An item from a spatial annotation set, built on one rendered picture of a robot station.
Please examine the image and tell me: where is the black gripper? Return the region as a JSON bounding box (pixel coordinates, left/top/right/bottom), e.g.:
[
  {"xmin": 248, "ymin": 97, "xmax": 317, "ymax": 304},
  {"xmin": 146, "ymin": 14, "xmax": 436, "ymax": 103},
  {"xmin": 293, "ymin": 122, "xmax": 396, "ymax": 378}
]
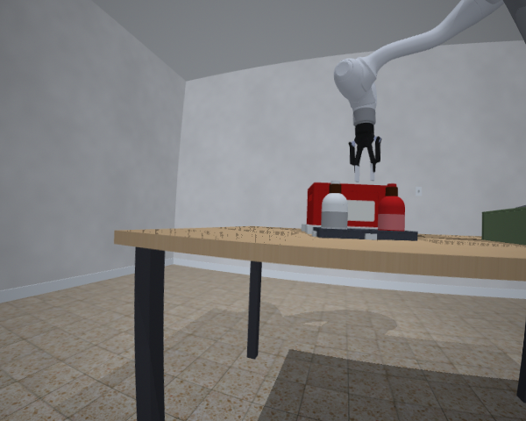
[{"xmin": 348, "ymin": 123, "xmax": 381, "ymax": 182}]

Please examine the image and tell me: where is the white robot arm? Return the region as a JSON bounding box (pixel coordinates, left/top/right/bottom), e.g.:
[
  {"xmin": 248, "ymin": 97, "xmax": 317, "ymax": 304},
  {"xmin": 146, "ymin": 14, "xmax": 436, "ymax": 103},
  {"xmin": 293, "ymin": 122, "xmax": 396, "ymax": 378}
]
[{"xmin": 334, "ymin": 0, "xmax": 526, "ymax": 126}]

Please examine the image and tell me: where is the white bottle with brown band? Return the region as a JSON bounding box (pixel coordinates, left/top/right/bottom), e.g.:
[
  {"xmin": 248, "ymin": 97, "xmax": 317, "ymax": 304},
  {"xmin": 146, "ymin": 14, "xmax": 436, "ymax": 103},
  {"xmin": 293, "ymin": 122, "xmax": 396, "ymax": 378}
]
[{"xmin": 321, "ymin": 181, "xmax": 348, "ymax": 229}]

